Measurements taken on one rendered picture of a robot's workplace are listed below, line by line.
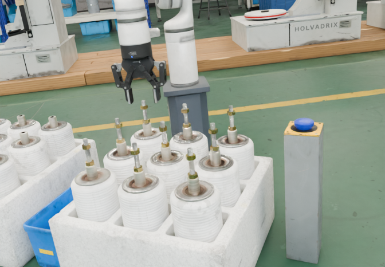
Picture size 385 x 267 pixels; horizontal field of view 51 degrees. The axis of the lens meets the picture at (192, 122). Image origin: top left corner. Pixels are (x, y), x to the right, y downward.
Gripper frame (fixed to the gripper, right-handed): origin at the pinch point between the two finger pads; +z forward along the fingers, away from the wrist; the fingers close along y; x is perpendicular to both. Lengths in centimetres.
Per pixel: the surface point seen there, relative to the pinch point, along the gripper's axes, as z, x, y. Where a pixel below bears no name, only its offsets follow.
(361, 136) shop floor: 35, 54, 64
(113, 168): 11.2, -16.7, -3.4
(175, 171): 10.8, -18.4, 11.5
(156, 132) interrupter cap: 9.8, 0.7, 2.1
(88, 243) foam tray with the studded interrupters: 20.5, -31.6, -4.7
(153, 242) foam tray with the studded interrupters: 16.8, -34.9, 10.7
